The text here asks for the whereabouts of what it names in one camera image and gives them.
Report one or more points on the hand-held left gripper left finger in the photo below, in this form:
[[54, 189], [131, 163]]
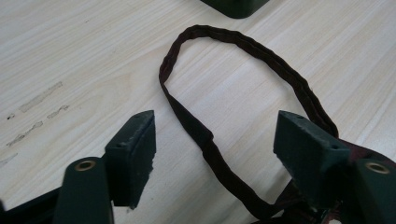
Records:
[[130, 161]]

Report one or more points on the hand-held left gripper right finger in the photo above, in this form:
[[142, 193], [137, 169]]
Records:
[[306, 155]]

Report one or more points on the dark brown bow tie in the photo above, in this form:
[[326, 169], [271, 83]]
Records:
[[193, 127]]

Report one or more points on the black metal rack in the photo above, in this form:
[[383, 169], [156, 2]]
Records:
[[235, 7]]

